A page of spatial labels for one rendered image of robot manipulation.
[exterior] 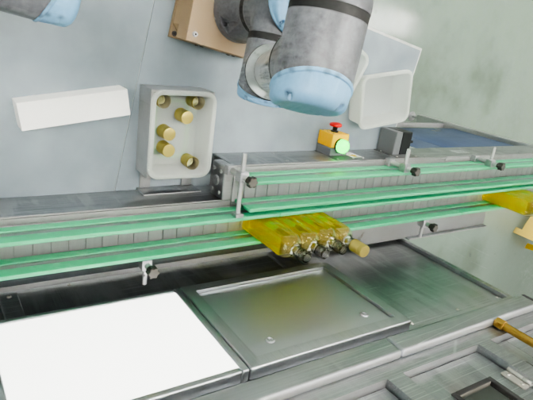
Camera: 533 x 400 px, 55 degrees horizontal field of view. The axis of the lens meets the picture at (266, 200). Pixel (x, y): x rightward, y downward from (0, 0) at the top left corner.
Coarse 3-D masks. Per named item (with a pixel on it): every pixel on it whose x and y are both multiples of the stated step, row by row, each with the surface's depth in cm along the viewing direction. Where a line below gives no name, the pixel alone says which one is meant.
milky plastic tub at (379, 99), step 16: (368, 80) 167; (384, 80) 171; (400, 80) 171; (352, 96) 164; (368, 96) 170; (384, 96) 174; (400, 96) 173; (352, 112) 166; (368, 112) 172; (384, 112) 176; (400, 112) 174; (368, 128) 165
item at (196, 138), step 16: (176, 96) 131; (208, 96) 128; (160, 112) 130; (192, 112) 135; (208, 112) 131; (176, 128) 134; (192, 128) 136; (208, 128) 132; (176, 144) 135; (192, 144) 138; (208, 144) 133; (160, 160) 134; (176, 160) 137; (208, 160) 134; (160, 176) 128; (176, 176) 130; (192, 176) 133
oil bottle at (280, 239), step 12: (252, 228) 138; (264, 228) 133; (276, 228) 132; (288, 228) 133; (264, 240) 133; (276, 240) 129; (288, 240) 126; (300, 240) 128; (276, 252) 129; (288, 252) 127
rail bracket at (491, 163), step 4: (492, 152) 185; (472, 156) 191; (476, 156) 190; (492, 156) 185; (472, 160) 191; (476, 160) 191; (480, 160) 189; (484, 160) 188; (488, 160) 186; (492, 160) 185; (488, 164) 186; (492, 164) 185; (496, 164) 184; (500, 164) 182; (504, 164) 182; (500, 168) 182
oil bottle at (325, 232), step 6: (294, 216) 141; (300, 216) 141; (306, 216) 142; (312, 216) 142; (306, 222) 137; (312, 222) 138; (318, 222) 138; (312, 228) 135; (318, 228) 134; (324, 228) 135; (330, 228) 135; (318, 234) 133; (324, 234) 132; (330, 234) 133; (324, 240) 132; (324, 246) 133
